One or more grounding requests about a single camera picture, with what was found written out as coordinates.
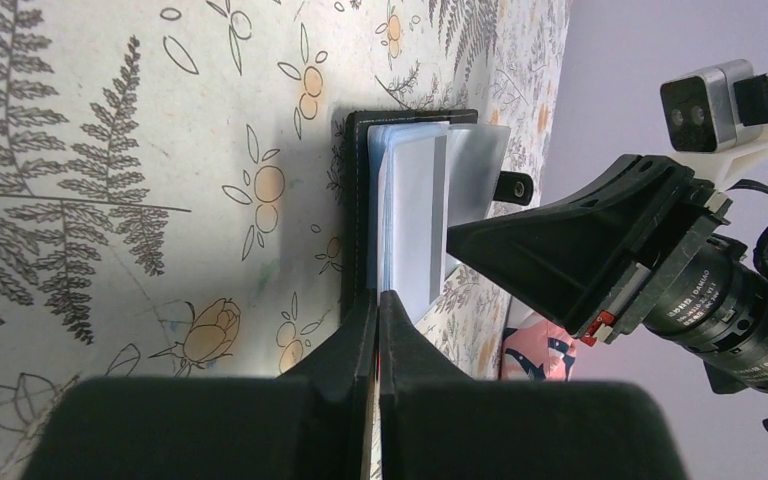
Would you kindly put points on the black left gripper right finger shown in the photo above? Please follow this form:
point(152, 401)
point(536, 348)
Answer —
point(439, 423)

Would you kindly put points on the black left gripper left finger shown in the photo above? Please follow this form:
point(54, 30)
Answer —
point(311, 422)

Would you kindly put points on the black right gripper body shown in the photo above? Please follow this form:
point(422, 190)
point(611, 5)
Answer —
point(700, 296)

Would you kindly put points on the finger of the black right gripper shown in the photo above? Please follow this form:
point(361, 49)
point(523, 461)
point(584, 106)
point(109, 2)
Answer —
point(567, 259)

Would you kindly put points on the grey card with black stripe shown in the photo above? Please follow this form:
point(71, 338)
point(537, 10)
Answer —
point(412, 212)

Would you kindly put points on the pink patterned cloth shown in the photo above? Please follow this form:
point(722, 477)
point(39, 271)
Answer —
point(535, 349)

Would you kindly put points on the floral paper table mat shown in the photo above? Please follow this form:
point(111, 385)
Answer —
point(173, 174)

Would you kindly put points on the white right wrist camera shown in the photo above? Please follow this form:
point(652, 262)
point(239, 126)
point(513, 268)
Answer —
point(717, 121)

